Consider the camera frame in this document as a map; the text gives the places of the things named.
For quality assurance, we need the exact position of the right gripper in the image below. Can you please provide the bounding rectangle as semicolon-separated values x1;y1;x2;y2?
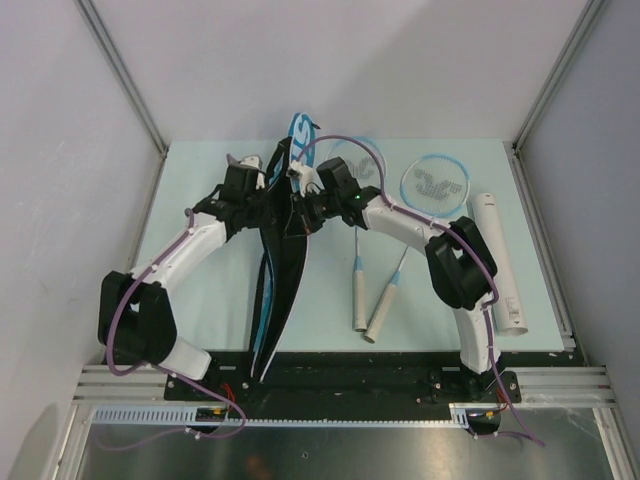
285;187;342;237

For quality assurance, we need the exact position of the blue sport racket bag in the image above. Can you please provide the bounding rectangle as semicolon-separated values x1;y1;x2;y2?
250;112;317;382

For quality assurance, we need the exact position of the blue badminton racket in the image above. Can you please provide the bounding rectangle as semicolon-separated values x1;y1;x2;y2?
363;154;470;344
325;140;381;336

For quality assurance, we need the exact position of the white shuttlecock tube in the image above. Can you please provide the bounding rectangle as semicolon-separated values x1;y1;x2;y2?
471;193;528;337

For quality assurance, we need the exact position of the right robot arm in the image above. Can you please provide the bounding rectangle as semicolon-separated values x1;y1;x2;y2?
286;157;500;401

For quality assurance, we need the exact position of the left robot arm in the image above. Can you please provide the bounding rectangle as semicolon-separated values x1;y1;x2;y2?
98;155;267;400

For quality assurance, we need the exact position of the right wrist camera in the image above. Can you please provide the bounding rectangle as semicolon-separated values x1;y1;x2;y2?
287;160;316;184

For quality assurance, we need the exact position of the left aluminium frame post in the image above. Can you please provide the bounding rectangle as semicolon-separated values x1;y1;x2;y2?
73;0;168;159

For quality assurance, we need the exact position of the aluminium frame post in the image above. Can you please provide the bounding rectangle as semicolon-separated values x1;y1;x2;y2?
512;0;609;156
73;0;168;159

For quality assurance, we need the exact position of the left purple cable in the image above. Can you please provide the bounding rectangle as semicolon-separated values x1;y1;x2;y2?
94;209;249;451

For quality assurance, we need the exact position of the purple cable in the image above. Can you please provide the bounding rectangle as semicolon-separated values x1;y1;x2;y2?
294;133;546;447
94;209;249;451

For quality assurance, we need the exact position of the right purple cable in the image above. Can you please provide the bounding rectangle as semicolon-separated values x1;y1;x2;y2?
294;133;546;447

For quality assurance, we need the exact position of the right aluminium frame post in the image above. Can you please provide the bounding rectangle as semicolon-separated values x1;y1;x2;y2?
512;0;609;156

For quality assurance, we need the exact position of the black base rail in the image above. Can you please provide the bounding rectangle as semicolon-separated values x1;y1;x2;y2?
117;349;566;426

